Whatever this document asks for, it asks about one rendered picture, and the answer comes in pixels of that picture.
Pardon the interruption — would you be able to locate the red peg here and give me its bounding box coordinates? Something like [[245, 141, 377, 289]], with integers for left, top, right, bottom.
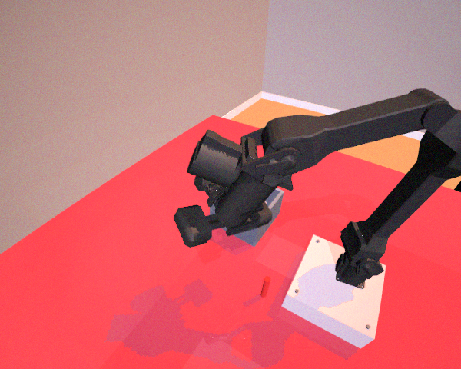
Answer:
[[260, 276, 271, 298]]

